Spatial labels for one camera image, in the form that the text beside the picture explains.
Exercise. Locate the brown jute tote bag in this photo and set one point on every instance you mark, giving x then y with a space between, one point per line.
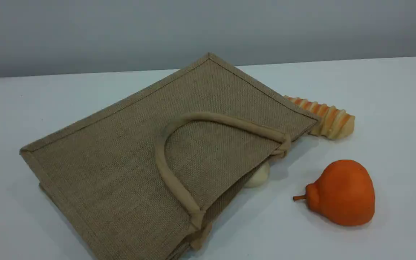
139 162

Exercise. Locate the white round bun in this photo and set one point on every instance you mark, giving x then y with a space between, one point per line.
258 178

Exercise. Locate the ridged orange striped bread loaf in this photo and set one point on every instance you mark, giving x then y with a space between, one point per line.
330 119

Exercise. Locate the orange pear with stem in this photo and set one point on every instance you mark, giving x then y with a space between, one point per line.
341 195

